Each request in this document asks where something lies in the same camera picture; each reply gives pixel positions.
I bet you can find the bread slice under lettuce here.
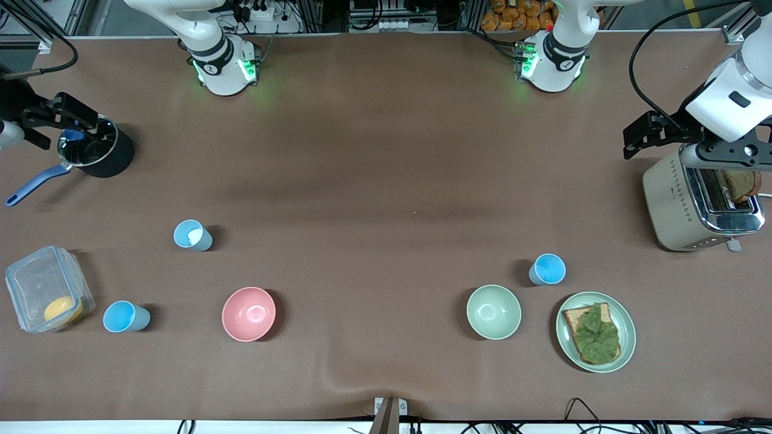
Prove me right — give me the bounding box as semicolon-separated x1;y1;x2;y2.
563;303;621;366

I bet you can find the white power strip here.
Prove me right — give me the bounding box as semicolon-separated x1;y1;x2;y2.
238;0;279;22

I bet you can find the black saucepan with blue handle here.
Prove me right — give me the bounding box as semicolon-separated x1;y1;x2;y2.
5;115;135;207

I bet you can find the light blue cup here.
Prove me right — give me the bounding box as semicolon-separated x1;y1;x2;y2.
529;254;567;286
103;301;151;333

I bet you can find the metal table edge bracket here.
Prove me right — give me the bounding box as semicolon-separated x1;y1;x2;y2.
369;397;408;434

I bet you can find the yellow round food piece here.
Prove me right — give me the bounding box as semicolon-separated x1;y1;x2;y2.
43;297;84;325

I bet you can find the brown toast slice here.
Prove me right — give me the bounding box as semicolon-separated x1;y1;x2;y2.
721;169;762;204

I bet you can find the pink bowl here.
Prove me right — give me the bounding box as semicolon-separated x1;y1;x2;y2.
221;286;277;343

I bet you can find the blue cup with white inside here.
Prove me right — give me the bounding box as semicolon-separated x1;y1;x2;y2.
174;219;214;252

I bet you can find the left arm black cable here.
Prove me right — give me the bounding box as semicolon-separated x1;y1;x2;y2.
628;0;755;121

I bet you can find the clear plastic food container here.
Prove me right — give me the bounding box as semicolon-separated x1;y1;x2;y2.
5;245;96;333

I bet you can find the black looped floor cable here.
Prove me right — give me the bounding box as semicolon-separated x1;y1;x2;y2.
564;397;605;423

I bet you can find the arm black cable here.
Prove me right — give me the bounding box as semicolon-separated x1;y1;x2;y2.
0;33;80;80
628;0;755;121

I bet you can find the pale green plate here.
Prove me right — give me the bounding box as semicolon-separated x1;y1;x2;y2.
555;292;637;374

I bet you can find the green lettuce leaf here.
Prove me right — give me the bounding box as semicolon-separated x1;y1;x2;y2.
574;303;621;365

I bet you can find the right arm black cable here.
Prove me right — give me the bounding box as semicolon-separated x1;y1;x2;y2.
0;33;80;80

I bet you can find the beige and chrome toaster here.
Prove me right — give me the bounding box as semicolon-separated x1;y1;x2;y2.
642;148;767;253

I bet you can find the pale green bowl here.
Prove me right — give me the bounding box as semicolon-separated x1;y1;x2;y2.
466;285;522;341

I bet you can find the bag of orange buns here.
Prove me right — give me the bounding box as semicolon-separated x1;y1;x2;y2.
481;0;557;33

